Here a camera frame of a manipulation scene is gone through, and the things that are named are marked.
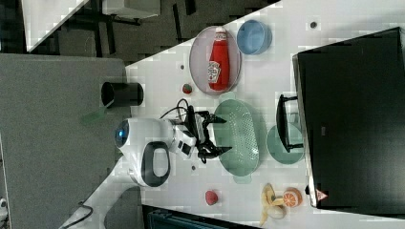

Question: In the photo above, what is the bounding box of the orange half toy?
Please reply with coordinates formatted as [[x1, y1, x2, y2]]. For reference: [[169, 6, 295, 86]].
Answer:
[[283, 187, 303, 208]]

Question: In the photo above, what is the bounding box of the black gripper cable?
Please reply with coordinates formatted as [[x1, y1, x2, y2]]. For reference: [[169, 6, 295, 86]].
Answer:
[[159, 97, 196, 128]]

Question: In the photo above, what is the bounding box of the mint green oval strainer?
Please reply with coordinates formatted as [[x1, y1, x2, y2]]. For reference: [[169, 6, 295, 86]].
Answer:
[[213, 92, 260, 184]]

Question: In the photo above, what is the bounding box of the black cylindrical holder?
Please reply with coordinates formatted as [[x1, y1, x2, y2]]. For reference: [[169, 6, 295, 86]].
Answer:
[[101, 82, 144, 108]]

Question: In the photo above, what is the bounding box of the red ketchup bottle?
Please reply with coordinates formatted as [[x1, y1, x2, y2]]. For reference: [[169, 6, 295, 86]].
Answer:
[[207, 27, 230, 91]]

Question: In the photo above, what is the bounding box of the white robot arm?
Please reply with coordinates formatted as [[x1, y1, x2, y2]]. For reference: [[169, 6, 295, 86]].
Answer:
[[58, 111, 228, 229]]

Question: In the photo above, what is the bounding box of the red strawberry toy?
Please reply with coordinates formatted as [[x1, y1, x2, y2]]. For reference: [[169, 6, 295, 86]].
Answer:
[[182, 84, 193, 94]]

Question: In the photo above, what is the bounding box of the pink red fruit toy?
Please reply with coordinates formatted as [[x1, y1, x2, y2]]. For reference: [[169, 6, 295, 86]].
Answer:
[[205, 190, 219, 206]]

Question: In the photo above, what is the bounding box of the grey round plate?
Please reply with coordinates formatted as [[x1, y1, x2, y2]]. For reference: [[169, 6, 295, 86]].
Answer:
[[189, 26, 242, 95]]

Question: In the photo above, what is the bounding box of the green spatula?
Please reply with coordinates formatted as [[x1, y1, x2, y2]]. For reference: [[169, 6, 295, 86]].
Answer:
[[80, 100, 114, 124]]

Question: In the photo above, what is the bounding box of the blue bowl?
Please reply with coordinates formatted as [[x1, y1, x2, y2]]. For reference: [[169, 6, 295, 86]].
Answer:
[[237, 20, 273, 55]]

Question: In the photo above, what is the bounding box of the mint green cup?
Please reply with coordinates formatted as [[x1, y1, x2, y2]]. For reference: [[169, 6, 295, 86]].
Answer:
[[266, 113, 304, 165]]

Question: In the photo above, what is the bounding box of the peeled banana toy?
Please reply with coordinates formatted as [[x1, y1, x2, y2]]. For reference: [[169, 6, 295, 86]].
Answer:
[[259, 183, 286, 226]]

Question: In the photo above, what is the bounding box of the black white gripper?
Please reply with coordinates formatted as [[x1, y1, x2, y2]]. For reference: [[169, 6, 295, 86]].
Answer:
[[171, 112, 231, 159]]

